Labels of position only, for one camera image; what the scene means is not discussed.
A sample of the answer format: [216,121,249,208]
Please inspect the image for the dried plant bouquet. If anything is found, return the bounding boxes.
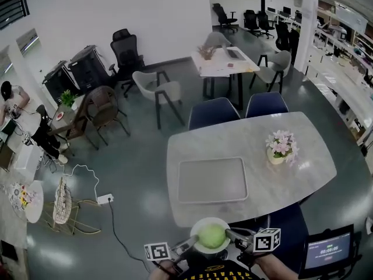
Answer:
[197,44,218,61]

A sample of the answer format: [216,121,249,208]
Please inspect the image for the grey chair with black legs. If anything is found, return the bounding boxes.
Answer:
[249,50,293,95]
[132,69,186,130]
[203,31,231,48]

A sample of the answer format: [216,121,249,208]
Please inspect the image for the green potted plant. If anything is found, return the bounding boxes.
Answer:
[59,89,79,111]

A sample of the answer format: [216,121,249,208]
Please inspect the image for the gold wire chair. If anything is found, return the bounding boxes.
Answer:
[43,177,102,236]

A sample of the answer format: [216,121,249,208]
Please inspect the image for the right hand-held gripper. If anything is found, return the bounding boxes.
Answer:
[224,227,282,263]

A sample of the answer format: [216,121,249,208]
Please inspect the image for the pink flowers in white pot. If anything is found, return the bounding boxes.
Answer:
[265,129,301,168]

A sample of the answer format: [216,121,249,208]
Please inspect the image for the white power cable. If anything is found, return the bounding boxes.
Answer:
[62,164,100,201]

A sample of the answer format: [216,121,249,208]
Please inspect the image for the black power cable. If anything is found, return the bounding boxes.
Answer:
[108,199,154,271]

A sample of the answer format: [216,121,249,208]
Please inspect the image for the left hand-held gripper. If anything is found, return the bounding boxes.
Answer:
[144,234,200,275]

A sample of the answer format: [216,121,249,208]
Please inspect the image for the black shirt with yellow print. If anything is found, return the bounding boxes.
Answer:
[177,258,263,280]

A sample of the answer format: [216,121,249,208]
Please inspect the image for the black mesh office chair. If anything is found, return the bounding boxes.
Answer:
[109,28,146,99]

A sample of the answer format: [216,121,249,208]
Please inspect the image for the white whiteboard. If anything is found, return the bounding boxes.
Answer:
[334,1,369,34]

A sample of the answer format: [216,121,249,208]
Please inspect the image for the grey laptop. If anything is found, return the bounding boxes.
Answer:
[226,48,247,60]

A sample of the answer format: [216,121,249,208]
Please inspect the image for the white round side table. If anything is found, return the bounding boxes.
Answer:
[8,180,45,224]

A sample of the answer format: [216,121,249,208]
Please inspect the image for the white power strip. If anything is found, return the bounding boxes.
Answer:
[96,194,115,205]

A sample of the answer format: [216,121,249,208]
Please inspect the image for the green cabbage vegetable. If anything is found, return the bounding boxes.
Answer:
[196,223,227,249]

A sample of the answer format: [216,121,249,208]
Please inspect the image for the brown wicker chair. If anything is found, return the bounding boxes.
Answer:
[83,85,131,151]

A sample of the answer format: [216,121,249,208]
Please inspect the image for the blue upholstered chair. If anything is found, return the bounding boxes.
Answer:
[255,202,309,274]
[188,97,241,131]
[245,92,290,119]

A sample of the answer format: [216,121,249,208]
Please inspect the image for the black tablet with timer screen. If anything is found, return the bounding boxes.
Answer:
[300,223,364,279]

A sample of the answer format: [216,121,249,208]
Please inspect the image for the white round dish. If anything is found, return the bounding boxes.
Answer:
[189,216,231,254]

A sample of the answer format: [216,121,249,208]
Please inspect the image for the white square table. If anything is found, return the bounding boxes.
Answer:
[191,45,261,111]

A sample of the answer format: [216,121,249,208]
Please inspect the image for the grey rectangular tray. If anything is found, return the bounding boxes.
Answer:
[177,156,249,205]

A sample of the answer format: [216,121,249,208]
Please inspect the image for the long white workbench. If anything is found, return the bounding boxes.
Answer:
[304,24,373,157]

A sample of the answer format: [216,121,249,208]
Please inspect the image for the person's left forearm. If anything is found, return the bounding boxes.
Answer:
[147,260,187,280]

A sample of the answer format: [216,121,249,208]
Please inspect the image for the black equipment cabinet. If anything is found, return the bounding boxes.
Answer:
[68,44,111,95]
[42,60,80,105]

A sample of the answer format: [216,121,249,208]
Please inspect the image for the person's right forearm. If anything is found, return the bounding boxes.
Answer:
[255,251,294,280]

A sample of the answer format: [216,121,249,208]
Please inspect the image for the small wooden table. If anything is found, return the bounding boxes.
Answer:
[47,94,90,146]

